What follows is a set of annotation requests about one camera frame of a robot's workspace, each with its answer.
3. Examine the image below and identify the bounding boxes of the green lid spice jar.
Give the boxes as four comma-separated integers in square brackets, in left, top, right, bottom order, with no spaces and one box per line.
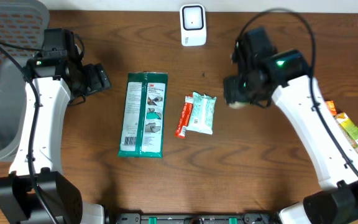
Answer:
[227,101,249,110]

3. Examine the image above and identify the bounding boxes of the white teal snack packet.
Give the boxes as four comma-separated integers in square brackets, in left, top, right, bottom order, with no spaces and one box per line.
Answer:
[186,92,217,135]

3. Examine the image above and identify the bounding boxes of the green white barcode packet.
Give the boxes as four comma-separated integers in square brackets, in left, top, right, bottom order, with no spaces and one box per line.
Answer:
[118,72,168,158]

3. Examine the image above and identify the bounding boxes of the orange tissue packet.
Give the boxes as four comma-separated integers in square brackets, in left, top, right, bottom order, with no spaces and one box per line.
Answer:
[325,101,337,116]

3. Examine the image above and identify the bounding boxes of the red white snack packet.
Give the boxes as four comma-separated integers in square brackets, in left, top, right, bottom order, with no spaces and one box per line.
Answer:
[175,95,193,139]

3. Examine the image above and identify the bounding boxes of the green juice carton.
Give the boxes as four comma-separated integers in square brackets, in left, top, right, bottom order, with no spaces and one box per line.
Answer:
[334,113,358,153]

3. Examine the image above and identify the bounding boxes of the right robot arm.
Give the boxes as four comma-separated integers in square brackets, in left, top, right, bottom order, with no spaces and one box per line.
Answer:
[224,48,358,223]

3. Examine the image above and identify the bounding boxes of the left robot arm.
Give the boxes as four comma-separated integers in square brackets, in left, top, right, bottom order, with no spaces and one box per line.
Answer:
[0,58,111,223]

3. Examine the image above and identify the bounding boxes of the white barcode scanner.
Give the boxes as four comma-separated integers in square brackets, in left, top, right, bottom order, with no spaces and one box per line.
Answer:
[180,4,207,47]

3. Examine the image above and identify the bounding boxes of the grey plastic mesh basket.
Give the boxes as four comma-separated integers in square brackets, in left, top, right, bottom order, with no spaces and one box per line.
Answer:
[0,0,50,161]

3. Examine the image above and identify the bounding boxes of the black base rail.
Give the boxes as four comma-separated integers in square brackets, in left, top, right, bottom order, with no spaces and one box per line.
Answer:
[106,213,280,224]

